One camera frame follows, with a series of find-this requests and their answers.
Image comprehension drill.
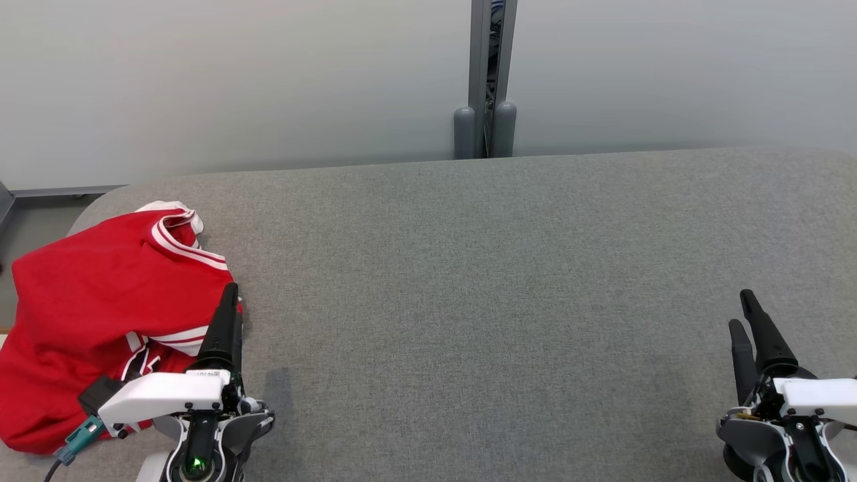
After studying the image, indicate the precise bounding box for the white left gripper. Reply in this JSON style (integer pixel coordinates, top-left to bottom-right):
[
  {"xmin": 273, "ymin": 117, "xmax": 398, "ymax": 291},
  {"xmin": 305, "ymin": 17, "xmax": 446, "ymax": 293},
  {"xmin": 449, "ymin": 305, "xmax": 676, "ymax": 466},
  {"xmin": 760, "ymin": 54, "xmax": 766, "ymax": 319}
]
[{"xmin": 97, "ymin": 282, "xmax": 275, "ymax": 482}]

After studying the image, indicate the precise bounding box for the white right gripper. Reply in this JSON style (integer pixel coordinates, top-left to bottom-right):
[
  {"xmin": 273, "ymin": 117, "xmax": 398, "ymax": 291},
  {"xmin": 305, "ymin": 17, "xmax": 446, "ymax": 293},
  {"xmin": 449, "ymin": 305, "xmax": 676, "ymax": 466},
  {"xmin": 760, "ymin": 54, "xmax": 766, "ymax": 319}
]
[{"xmin": 716, "ymin": 289, "xmax": 857, "ymax": 482}]

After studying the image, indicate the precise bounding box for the red Bulls 23 jersey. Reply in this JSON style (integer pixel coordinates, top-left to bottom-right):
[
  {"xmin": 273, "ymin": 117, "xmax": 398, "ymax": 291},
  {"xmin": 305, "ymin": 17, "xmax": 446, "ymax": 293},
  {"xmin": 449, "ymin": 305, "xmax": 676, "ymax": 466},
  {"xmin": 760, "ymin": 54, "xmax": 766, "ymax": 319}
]
[{"xmin": 11, "ymin": 199, "xmax": 243, "ymax": 402}]

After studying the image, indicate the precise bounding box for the black left cable teal plug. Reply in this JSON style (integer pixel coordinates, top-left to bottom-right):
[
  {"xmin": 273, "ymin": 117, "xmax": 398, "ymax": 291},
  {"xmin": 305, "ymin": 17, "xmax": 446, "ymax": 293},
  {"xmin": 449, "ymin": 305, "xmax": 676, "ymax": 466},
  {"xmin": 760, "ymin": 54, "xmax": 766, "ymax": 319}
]
[{"xmin": 44, "ymin": 415, "xmax": 106, "ymax": 482}]

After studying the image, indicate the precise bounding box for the grey wall baseboard strip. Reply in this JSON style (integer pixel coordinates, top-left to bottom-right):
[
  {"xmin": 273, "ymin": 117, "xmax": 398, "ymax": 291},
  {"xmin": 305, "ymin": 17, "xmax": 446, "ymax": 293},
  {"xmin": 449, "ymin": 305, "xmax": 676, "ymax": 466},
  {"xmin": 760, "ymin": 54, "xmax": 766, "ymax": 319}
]
[{"xmin": 12, "ymin": 185, "xmax": 128, "ymax": 199}]

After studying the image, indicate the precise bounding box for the grey cylindrical post foot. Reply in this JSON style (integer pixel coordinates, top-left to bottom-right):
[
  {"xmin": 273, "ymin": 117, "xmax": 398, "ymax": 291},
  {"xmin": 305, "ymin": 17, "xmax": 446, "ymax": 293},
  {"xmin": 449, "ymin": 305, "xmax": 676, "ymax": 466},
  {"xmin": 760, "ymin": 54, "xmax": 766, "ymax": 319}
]
[
  {"xmin": 493, "ymin": 100, "xmax": 518, "ymax": 159},
  {"xmin": 453, "ymin": 106, "xmax": 477, "ymax": 160}
]

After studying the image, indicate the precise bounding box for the grey metal partition post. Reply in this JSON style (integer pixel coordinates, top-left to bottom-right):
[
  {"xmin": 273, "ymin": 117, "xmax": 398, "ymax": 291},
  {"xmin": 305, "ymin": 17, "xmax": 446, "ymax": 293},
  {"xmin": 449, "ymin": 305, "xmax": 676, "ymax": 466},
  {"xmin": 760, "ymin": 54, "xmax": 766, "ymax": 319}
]
[{"xmin": 467, "ymin": 0, "xmax": 518, "ymax": 159}]

